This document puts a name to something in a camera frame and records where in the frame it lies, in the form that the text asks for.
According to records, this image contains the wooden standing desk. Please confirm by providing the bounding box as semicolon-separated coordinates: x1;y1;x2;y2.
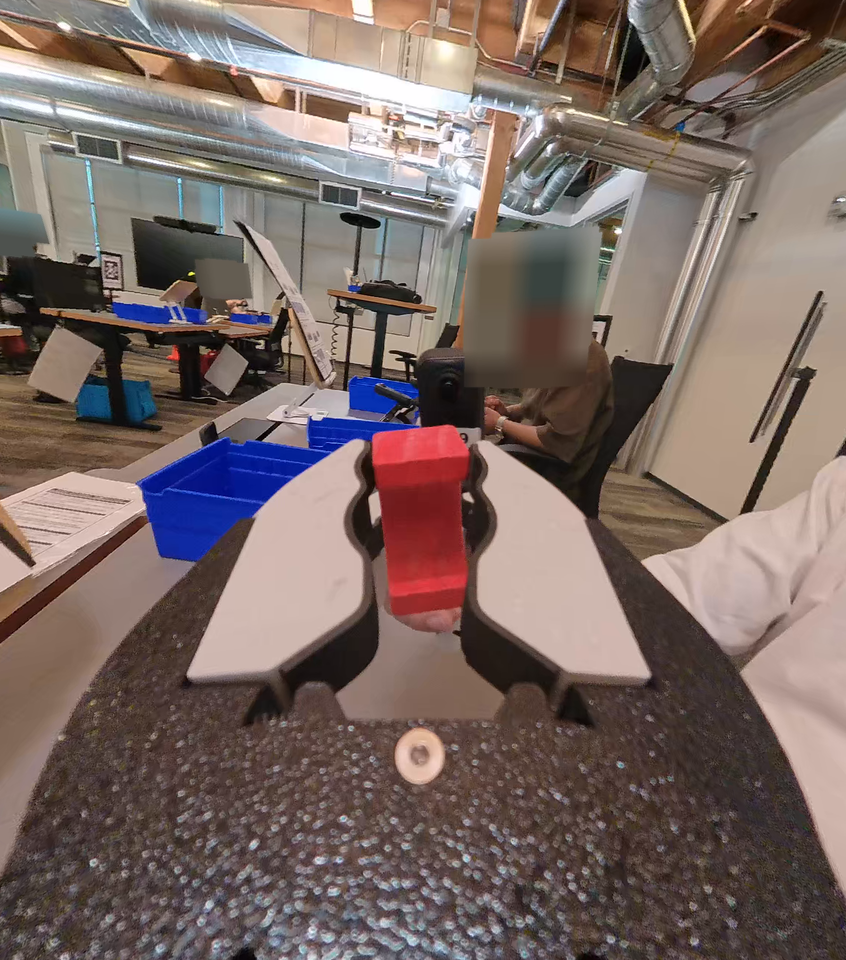
327;288;437;380

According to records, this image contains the clear paper sleeve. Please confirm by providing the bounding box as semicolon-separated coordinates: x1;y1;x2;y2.
1;472;148;577

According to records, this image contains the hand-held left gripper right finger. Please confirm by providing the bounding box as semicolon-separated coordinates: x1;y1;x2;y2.
460;441;654;695

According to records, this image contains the black floor lamp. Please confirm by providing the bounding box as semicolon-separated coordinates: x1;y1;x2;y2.
339;212;383;292

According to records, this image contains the white hanging board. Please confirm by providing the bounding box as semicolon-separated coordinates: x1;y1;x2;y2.
204;345;250;397
27;326;103;405

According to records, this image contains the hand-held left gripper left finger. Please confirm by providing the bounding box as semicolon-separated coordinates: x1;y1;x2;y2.
186;438;380;695

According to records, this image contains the black office chair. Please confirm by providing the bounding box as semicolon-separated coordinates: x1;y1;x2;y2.
580;356;675;519

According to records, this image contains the black door handle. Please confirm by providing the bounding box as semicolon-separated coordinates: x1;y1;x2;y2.
749;291;826;445

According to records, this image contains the wooden column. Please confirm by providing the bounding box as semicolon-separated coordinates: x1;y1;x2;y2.
460;111;521;241

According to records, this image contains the person's white shirt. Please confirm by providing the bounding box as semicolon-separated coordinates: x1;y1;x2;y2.
640;442;846;960

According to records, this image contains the blue floor tote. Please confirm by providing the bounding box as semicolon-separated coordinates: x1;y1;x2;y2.
76;375;158;430

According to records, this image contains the red arch block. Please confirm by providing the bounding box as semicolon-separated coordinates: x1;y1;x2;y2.
372;424;472;618

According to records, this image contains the silver ventilation duct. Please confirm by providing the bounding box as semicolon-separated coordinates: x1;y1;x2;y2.
501;105;755;219
0;36;484;189

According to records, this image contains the black bag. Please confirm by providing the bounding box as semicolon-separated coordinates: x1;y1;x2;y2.
357;279;424;305

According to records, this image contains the long blue plastic bin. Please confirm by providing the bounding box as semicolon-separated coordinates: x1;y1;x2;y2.
111;301;211;326

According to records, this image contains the black wall screen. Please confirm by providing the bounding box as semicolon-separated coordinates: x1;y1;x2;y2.
130;216;246;294

